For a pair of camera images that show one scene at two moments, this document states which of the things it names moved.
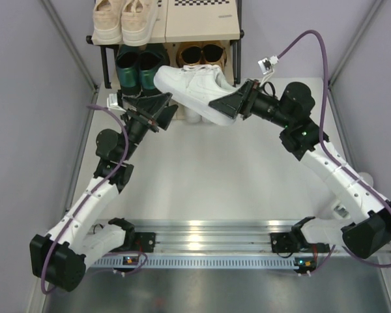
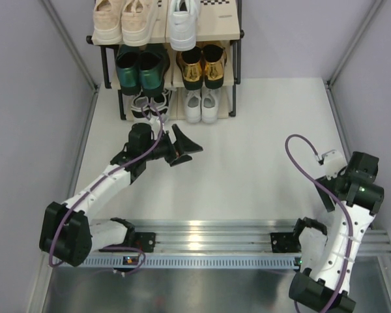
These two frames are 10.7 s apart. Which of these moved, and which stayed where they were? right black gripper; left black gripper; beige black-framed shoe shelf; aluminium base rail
Moved: right black gripper; left black gripper
Stayed: beige black-framed shoe shelf; aluminium base rail
